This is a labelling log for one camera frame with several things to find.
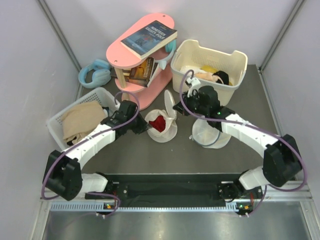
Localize dark blue paperback book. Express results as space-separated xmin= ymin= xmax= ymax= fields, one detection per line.
xmin=120 ymin=20 xmax=178 ymax=60

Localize white plastic perforated basket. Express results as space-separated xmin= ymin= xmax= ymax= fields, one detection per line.
xmin=47 ymin=87 xmax=117 ymax=150

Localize red bra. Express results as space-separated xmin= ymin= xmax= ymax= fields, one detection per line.
xmin=148 ymin=115 xmax=166 ymax=133

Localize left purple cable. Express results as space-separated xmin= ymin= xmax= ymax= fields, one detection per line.
xmin=40 ymin=90 xmax=140 ymax=219

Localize brown orange book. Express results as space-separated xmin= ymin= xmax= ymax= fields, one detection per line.
xmin=125 ymin=57 xmax=159 ymax=88

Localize blue headphones on floor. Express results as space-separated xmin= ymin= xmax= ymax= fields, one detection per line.
xmin=78 ymin=59 xmax=111 ymax=89

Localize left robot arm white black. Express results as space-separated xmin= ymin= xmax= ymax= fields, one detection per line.
xmin=41 ymin=100 xmax=151 ymax=201

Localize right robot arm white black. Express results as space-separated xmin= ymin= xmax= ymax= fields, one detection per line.
xmin=173 ymin=86 xmax=305 ymax=199

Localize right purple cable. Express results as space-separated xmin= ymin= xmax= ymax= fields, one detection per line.
xmin=178 ymin=69 xmax=308 ymax=219

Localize beige folded cloth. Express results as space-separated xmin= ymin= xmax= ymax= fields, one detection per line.
xmin=61 ymin=100 xmax=108 ymax=146

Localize purple cable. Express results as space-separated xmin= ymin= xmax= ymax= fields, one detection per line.
xmin=40 ymin=90 xmax=140 ymax=219
xmin=178 ymin=69 xmax=308 ymax=219

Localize clothes pile in cream basket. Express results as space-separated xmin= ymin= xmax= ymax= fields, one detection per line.
xmin=180 ymin=65 xmax=233 ymax=86

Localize grey slotted cable duct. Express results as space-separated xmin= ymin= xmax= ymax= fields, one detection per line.
xmin=49 ymin=201 xmax=253 ymax=213

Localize beige trim mesh laundry bag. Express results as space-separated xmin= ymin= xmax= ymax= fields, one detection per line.
xmin=144 ymin=89 xmax=178 ymax=143

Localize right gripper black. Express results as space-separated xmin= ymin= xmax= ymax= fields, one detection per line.
xmin=173 ymin=90 xmax=209 ymax=117

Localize cream plastic laundry basket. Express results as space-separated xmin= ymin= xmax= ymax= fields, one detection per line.
xmin=170 ymin=39 xmax=248 ymax=106

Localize pink two-tier shelf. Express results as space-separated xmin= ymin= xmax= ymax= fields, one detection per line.
xmin=105 ymin=12 xmax=176 ymax=112

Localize grey trim mesh laundry bag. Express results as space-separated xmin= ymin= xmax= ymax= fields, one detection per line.
xmin=189 ymin=119 xmax=232 ymax=149

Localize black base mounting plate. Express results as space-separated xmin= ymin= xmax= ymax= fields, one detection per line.
xmin=101 ymin=173 xmax=263 ymax=201

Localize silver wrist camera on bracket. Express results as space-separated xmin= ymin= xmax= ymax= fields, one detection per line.
xmin=185 ymin=77 xmax=201 ymax=98

